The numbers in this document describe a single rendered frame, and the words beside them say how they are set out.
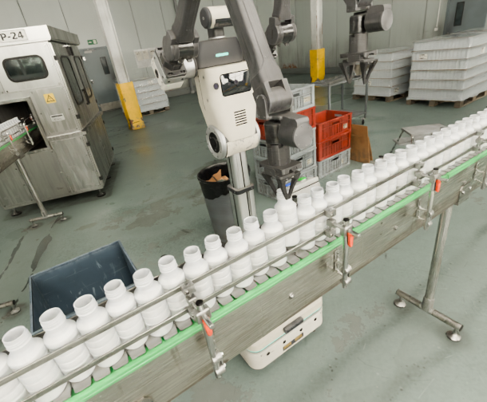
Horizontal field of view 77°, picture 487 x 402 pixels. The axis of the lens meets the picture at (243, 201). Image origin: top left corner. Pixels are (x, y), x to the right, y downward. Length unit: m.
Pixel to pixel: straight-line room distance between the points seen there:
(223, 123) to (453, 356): 1.65
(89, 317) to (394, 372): 1.56
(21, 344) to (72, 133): 3.65
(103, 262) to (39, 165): 3.24
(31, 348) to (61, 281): 0.64
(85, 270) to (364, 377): 1.41
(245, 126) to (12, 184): 3.67
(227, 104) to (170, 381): 0.99
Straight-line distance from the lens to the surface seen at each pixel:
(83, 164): 4.35
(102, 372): 0.78
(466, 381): 2.00
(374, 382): 1.88
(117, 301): 0.70
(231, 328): 0.85
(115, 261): 1.34
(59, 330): 0.71
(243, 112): 1.37
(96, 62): 12.72
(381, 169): 1.11
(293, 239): 0.87
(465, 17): 11.26
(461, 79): 6.99
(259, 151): 3.30
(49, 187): 4.55
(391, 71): 7.68
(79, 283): 1.35
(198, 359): 0.85
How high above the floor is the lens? 1.57
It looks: 27 degrees down
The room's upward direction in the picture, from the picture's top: 8 degrees counter-clockwise
